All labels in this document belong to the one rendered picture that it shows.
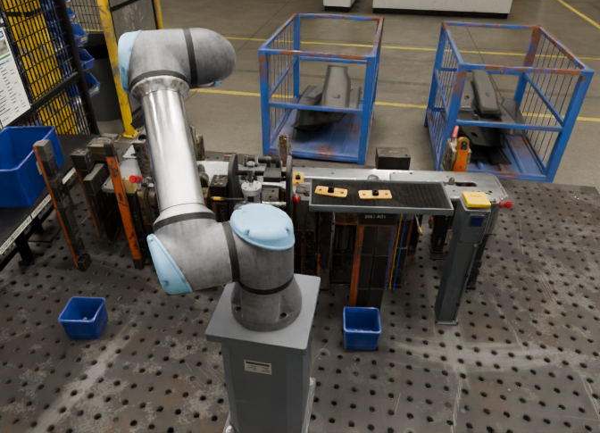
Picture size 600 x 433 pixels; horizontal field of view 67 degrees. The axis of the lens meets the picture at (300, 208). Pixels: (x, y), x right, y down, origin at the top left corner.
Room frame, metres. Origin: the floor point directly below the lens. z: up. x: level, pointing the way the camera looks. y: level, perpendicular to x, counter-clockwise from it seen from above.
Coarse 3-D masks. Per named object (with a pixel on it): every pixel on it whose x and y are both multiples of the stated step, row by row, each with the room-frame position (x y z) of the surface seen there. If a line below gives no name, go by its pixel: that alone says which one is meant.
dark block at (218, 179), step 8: (216, 176) 1.18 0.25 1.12; (224, 176) 1.18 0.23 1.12; (216, 184) 1.14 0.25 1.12; (224, 184) 1.14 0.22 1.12; (216, 192) 1.13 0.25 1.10; (224, 192) 1.12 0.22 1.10; (216, 200) 1.13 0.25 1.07; (224, 200) 1.13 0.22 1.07; (216, 208) 1.13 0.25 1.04; (224, 208) 1.13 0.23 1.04; (216, 216) 1.13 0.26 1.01; (224, 216) 1.13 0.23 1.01
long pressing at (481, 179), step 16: (128, 160) 1.49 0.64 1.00; (240, 176) 1.38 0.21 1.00; (304, 176) 1.39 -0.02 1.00; (320, 176) 1.39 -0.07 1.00; (336, 176) 1.39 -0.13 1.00; (352, 176) 1.39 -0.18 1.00; (384, 176) 1.39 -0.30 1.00; (416, 176) 1.39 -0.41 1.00; (432, 176) 1.40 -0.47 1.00; (448, 176) 1.40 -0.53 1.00; (464, 176) 1.40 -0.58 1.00; (480, 176) 1.40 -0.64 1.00; (112, 192) 1.28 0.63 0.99; (448, 192) 1.29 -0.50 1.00; (496, 192) 1.29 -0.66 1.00
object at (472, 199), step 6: (462, 192) 1.04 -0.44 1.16; (468, 192) 1.04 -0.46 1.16; (474, 192) 1.04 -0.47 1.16; (480, 192) 1.04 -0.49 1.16; (468, 198) 1.01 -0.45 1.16; (474, 198) 1.01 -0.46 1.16; (480, 198) 1.01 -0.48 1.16; (486, 198) 1.01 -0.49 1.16; (468, 204) 0.99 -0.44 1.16; (474, 204) 0.98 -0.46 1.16; (480, 204) 0.98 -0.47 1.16; (486, 204) 0.98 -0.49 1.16
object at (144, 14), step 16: (112, 0) 3.93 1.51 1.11; (128, 0) 4.16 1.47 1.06; (144, 0) 4.45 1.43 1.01; (112, 16) 3.88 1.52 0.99; (128, 16) 4.13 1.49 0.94; (144, 16) 4.41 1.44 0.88; (160, 16) 4.66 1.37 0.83; (112, 32) 3.78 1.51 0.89; (112, 48) 3.75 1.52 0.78; (112, 64) 3.75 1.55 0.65; (128, 96) 3.84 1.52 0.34; (128, 112) 3.76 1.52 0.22; (128, 128) 3.75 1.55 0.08
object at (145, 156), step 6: (138, 138) 1.25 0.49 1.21; (144, 138) 1.25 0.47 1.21; (132, 144) 1.21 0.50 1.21; (138, 144) 1.21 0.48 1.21; (144, 144) 1.21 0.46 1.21; (138, 150) 1.20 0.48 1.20; (144, 150) 1.21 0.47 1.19; (138, 156) 1.22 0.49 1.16; (144, 156) 1.22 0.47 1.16; (138, 162) 1.22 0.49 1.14; (144, 162) 1.22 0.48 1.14; (150, 162) 1.23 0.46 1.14; (144, 168) 1.22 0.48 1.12; (150, 168) 1.22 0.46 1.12; (144, 174) 1.23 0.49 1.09; (150, 174) 1.23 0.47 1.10
